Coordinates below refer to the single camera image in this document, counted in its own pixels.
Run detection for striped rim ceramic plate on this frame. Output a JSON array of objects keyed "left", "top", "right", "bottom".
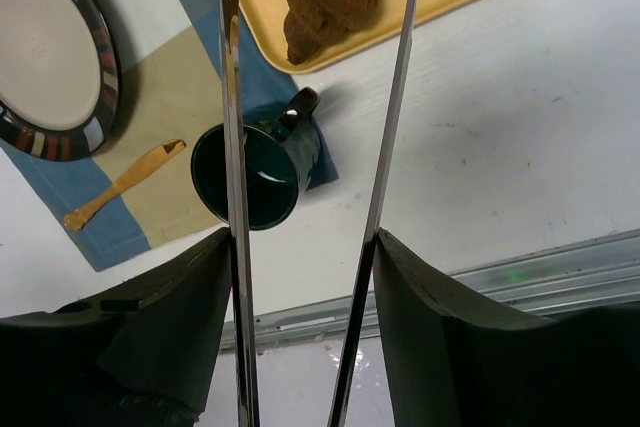
[{"left": 1, "top": 0, "right": 121, "bottom": 162}]

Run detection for aluminium table frame rail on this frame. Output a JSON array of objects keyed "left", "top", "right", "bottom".
[{"left": 255, "top": 230, "right": 639, "bottom": 349}]

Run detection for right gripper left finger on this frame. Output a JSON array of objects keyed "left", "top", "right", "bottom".
[{"left": 1, "top": 229, "right": 231, "bottom": 426}]

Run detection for silver metal tongs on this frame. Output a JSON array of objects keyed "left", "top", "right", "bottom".
[{"left": 218, "top": 0, "right": 416, "bottom": 426}]

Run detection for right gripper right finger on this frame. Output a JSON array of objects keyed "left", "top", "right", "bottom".
[{"left": 374, "top": 231, "right": 639, "bottom": 426}]

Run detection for dark green mug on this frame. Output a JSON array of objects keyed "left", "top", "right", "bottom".
[{"left": 191, "top": 87, "right": 321, "bottom": 231}]

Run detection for blue and tan placemat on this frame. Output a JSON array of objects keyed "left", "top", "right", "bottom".
[{"left": 0, "top": 0, "right": 340, "bottom": 273}]

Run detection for gold knife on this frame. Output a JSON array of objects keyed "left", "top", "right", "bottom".
[{"left": 63, "top": 139, "right": 187, "bottom": 231}]

